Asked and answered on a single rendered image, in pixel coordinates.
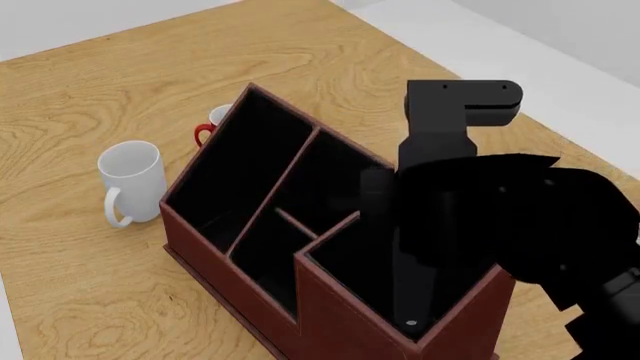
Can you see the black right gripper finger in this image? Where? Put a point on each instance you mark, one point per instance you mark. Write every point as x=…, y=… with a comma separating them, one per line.
x=490, y=117
x=492, y=93

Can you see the dark red leather caddy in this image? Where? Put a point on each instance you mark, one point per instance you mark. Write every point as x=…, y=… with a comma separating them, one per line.
x=340, y=318

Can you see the white ceramic mug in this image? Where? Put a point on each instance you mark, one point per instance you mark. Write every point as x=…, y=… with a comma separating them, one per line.
x=141, y=195

